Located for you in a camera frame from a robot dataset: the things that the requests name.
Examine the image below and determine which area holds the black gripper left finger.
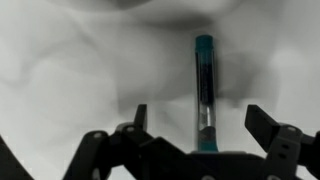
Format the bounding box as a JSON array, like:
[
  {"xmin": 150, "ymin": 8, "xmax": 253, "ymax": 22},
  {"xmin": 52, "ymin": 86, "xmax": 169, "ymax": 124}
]
[{"xmin": 62, "ymin": 103, "xmax": 159, "ymax": 180}]

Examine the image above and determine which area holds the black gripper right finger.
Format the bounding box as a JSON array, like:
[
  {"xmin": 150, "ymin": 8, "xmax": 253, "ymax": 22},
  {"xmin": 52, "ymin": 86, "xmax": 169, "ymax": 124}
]
[{"xmin": 244, "ymin": 103, "xmax": 320, "ymax": 180}]

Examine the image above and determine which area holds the teal and black pen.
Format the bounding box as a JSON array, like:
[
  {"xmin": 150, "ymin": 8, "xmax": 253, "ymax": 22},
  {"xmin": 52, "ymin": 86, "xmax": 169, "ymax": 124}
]
[{"xmin": 194, "ymin": 34, "xmax": 219, "ymax": 153}]

